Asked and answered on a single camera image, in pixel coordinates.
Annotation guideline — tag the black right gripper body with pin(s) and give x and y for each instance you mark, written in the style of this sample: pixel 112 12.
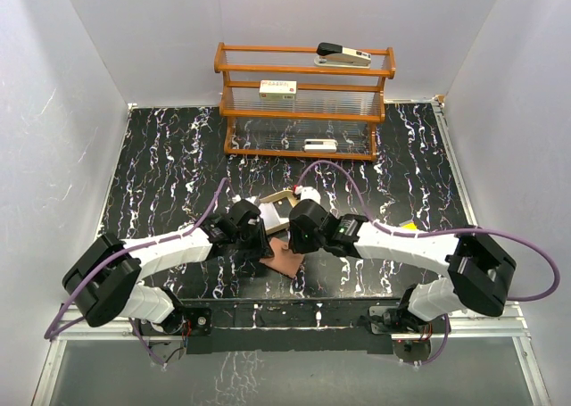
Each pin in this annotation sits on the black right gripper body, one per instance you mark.
pixel 307 243

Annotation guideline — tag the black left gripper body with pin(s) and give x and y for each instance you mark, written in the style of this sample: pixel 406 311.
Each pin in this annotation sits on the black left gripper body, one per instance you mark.
pixel 247 241

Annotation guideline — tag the pink leather card holder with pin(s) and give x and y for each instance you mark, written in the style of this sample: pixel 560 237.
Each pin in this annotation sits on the pink leather card holder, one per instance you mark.
pixel 284 260

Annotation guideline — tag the beige wooden tray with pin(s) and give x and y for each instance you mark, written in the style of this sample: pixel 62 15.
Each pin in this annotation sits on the beige wooden tray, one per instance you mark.
pixel 287 194

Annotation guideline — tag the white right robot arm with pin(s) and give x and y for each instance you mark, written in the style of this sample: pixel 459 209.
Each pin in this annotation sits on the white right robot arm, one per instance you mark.
pixel 475 272

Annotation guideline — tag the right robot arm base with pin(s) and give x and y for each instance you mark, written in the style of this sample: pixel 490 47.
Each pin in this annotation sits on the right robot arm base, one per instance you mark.
pixel 392 320

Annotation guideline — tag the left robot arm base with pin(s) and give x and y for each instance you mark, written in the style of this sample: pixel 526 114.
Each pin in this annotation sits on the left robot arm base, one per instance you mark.
pixel 183 322

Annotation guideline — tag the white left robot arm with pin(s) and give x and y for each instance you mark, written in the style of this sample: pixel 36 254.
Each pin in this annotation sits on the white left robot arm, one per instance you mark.
pixel 106 282

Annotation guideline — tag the stack of credit cards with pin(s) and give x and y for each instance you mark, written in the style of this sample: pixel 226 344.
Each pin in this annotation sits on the stack of credit cards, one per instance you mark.
pixel 276 214

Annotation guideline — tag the small white stapler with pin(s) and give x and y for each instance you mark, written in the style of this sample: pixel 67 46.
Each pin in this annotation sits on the small white stapler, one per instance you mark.
pixel 320 146

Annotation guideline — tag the yellow and grey sharpener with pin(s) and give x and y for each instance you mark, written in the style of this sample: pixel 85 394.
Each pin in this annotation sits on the yellow and grey sharpener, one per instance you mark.
pixel 409 225

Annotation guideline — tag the orange wooden shelf rack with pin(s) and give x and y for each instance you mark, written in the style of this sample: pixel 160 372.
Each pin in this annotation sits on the orange wooden shelf rack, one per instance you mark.
pixel 345 104

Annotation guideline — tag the white staples box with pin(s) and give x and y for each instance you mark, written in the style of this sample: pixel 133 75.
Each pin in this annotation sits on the white staples box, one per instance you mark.
pixel 278 90

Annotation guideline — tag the black and white stapler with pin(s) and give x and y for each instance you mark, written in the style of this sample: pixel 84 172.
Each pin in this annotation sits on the black and white stapler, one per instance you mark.
pixel 334 55

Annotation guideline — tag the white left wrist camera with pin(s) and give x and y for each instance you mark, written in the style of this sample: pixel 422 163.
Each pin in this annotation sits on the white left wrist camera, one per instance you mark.
pixel 255 200

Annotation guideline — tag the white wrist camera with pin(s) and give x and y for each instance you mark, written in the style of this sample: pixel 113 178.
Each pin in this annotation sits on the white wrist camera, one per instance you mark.
pixel 255 200
pixel 307 193

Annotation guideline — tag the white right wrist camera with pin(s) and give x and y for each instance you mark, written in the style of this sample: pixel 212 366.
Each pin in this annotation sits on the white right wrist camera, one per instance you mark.
pixel 307 193

